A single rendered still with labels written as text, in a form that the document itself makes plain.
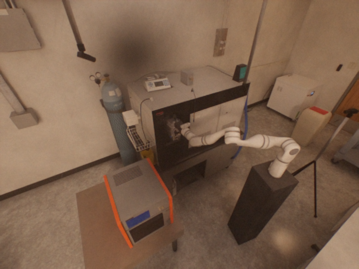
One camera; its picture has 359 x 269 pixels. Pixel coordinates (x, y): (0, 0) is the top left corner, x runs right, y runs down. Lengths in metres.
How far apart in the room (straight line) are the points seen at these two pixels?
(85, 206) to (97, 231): 0.28
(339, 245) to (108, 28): 2.76
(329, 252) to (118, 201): 1.39
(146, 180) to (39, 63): 1.69
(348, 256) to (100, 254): 1.65
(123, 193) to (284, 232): 1.99
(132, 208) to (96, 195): 0.72
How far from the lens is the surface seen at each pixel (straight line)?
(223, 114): 1.99
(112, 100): 2.12
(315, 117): 3.59
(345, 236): 1.74
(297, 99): 4.30
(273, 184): 1.44
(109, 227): 1.65
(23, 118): 2.46
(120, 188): 1.28
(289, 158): 1.34
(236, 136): 1.05
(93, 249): 1.63
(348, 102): 4.75
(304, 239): 2.69
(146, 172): 1.32
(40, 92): 2.46
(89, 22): 2.30
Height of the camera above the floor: 2.15
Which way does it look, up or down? 39 degrees down
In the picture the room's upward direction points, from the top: straight up
